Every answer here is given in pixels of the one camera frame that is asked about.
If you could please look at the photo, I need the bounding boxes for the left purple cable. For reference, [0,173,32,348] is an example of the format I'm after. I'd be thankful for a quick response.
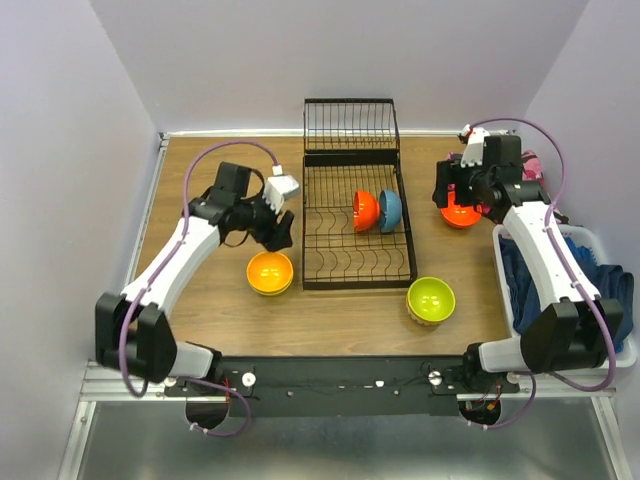
[122,141,284,437]

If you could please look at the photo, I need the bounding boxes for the lime green bowl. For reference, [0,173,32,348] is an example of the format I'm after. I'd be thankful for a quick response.
[406,277,456,314]

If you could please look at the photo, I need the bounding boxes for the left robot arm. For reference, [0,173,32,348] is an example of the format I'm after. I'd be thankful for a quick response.
[95,162,300,395]

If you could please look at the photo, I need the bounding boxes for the yellow-green bowl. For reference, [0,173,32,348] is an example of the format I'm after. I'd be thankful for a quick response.
[251,284,290,296]

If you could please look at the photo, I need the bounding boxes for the white laundry basket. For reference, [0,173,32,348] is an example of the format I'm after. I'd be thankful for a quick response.
[492,223,639,371]

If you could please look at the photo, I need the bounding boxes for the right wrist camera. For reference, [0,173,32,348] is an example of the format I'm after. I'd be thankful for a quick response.
[460,124,491,168]

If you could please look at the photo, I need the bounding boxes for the purple cable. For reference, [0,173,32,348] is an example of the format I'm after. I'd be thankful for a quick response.
[462,117,617,431]
[122,141,284,437]

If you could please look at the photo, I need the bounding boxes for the pink camouflage garment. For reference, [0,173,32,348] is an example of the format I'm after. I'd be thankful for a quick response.
[474,150,570,224]

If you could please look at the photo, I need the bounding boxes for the cream ribbed bowl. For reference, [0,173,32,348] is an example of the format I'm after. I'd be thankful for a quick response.
[406,301,453,327]

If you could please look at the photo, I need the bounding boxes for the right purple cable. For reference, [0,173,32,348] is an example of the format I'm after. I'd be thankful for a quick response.
[462,117,617,431]

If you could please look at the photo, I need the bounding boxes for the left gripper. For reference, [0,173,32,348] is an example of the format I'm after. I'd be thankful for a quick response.
[235,186,295,253]

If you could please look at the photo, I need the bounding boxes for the blue denim jeans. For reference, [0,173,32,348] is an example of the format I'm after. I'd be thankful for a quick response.
[499,236,635,354]

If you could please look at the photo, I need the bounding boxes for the black wire dish rack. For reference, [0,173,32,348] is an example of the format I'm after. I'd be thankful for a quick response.
[302,98,417,290]

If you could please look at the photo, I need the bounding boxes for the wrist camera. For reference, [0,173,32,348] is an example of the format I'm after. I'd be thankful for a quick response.
[262,175,300,213]
[460,124,491,168]

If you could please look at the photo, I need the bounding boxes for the red-orange bowl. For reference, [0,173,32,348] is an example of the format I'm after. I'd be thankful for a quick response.
[353,190,380,233]
[439,190,482,229]

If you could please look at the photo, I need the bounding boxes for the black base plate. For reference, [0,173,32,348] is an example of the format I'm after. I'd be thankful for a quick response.
[164,354,521,419]

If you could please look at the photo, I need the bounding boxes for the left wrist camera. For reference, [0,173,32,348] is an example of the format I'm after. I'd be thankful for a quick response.
[262,175,300,213]

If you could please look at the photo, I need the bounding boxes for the orange-yellow bowl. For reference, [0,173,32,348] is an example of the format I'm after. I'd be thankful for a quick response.
[246,252,294,288]

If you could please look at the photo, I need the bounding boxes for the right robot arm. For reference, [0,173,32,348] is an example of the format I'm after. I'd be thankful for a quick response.
[432,127,623,392]

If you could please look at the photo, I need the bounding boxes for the blue bowl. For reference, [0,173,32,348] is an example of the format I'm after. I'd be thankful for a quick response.
[378,189,402,233]

